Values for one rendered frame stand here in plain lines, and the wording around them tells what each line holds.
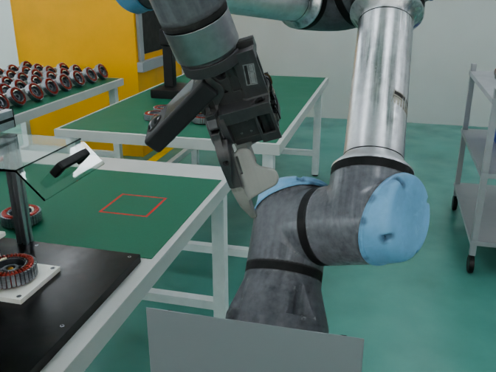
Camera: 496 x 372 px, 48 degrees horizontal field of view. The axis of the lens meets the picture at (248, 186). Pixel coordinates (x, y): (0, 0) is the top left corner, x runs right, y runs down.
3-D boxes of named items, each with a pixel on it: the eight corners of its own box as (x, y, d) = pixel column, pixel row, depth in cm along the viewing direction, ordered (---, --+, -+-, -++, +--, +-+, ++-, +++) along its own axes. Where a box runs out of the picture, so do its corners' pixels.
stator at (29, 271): (49, 271, 126) (46, 256, 125) (12, 294, 117) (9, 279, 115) (11, 262, 130) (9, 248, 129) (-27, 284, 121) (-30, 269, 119)
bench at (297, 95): (323, 173, 432) (328, 77, 406) (276, 295, 263) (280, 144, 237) (190, 162, 457) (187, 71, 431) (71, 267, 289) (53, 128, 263)
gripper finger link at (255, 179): (287, 215, 66) (266, 142, 65) (241, 226, 68) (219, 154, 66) (289, 208, 69) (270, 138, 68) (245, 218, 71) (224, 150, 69)
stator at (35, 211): (4, 233, 153) (2, 221, 152) (-2, 219, 162) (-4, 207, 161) (46, 224, 158) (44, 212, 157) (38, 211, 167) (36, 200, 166)
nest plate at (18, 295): (60, 270, 129) (60, 266, 129) (21, 304, 115) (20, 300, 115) (5, 263, 133) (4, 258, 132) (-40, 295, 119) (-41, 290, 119)
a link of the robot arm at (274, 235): (279, 279, 91) (290, 202, 96) (348, 278, 82) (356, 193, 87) (228, 260, 83) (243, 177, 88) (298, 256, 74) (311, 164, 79)
